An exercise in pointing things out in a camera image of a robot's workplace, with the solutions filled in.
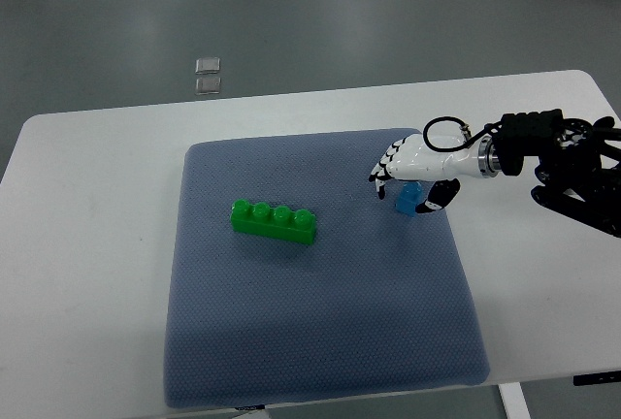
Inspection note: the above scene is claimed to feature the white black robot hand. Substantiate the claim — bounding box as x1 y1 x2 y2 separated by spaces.
369 134 487 214

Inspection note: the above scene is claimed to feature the small blue block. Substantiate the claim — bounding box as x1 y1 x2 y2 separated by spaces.
395 181 423 216

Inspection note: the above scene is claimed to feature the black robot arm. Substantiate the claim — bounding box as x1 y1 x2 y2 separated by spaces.
484 109 620 238

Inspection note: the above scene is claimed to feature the long green block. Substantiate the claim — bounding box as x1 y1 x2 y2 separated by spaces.
230 199 316 245

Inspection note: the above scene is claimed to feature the blue-grey fabric mat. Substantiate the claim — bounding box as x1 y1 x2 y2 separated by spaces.
164 128 490 408

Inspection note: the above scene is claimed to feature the upper metal floor plate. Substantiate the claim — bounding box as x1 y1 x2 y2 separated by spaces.
195 56 221 75

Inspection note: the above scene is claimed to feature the white table leg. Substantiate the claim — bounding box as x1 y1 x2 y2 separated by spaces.
498 382 531 419

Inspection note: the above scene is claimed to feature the black table control panel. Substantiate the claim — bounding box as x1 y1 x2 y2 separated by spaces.
572 371 621 387

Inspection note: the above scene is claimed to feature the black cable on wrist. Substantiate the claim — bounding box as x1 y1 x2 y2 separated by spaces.
421 116 506 153

